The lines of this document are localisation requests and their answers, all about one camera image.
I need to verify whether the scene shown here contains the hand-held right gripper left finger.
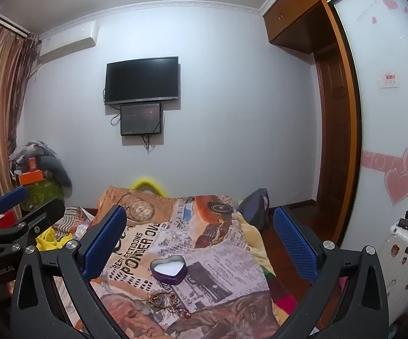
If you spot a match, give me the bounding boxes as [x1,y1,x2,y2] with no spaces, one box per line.
[9,205,128,339]

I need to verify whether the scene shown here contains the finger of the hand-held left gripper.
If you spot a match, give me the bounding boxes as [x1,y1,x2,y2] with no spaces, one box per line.
[0,185,29,232]
[0,199,65,252]

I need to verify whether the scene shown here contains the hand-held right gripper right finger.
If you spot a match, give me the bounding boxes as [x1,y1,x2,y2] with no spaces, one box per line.
[273,205,390,339]

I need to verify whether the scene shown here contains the purple heart-shaped tin box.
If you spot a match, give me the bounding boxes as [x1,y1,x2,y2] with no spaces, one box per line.
[150,255,188,285]

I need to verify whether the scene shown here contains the gold chain bracelet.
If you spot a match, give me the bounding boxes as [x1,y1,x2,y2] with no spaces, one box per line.
[169,305,192,321]

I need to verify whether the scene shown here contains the green patterned bag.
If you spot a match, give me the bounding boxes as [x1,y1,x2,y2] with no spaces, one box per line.
[21,179,65,211]

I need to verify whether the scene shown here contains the yellow cloth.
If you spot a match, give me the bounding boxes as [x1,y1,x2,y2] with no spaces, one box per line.
[35,227,68,251]

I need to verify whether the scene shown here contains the orange box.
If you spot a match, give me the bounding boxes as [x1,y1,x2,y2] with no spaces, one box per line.
[18,170,45,186]

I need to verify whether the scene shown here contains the striped cloth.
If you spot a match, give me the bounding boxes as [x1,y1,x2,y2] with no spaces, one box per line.
[53,206,96,248]

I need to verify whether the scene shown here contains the pale yellow blanket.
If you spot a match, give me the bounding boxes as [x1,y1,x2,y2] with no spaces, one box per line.
[237,211,276,280]

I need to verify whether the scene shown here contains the grey neck pillow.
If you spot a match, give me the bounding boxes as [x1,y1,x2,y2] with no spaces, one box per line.
[39,155,73,188]

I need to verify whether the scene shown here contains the pile of clothes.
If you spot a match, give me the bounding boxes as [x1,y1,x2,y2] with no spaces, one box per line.
[8,140,60,171]

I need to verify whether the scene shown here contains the dark backpack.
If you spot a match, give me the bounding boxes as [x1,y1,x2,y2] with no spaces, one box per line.
[238,187,272,234]

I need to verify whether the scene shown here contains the red pink cloth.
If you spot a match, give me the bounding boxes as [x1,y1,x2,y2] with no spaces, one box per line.
[269,271,297,320]

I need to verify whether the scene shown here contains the printed blanket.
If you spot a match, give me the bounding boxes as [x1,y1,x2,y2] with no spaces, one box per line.
[61,184,279,339]

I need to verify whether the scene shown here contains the wooden door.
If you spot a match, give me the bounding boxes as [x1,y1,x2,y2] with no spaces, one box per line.
[313,43,350,245]

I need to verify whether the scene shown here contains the white heart-print wardrobe door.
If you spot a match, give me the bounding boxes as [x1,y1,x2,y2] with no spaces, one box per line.
[332,0,408,258]

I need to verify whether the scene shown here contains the white air conditioner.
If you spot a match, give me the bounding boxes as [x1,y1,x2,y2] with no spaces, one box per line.
[38,21,99,58]

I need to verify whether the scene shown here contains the white paper note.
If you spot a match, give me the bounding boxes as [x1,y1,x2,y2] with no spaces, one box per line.
[379,70,398,89]

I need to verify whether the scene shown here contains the wooden overhead cabinet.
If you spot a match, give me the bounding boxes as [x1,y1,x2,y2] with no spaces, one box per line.
[262,0,384,56]

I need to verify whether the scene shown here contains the wooden wardrobe frame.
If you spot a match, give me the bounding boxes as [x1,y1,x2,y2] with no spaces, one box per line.
[321,0,364,245]

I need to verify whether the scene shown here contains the small black wall monitor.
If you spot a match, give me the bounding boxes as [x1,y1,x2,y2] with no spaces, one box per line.
[120,102,163,137]

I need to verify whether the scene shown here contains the black wall television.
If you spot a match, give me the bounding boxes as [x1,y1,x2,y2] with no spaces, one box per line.
[104,56,181,106]

